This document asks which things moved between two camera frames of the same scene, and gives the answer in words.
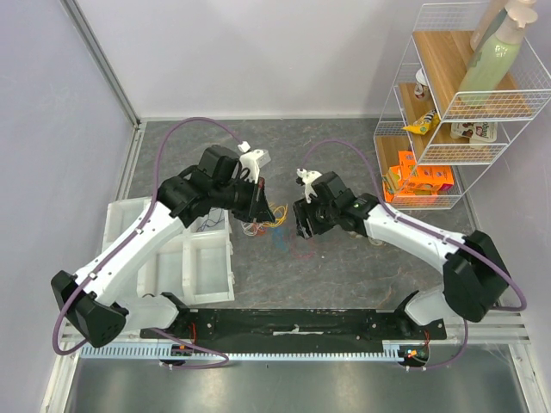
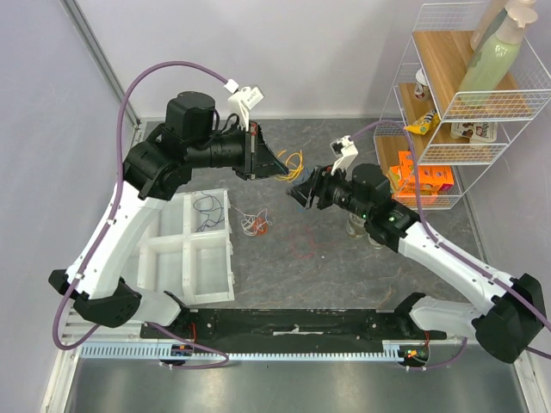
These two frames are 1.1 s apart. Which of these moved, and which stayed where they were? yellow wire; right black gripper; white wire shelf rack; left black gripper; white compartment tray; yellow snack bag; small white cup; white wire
Moved: left black gripper; right black gripper; yellow wire
Stayed: white wire shelf rack; white compartment tray; yellow snack bag; small white cup; white wire
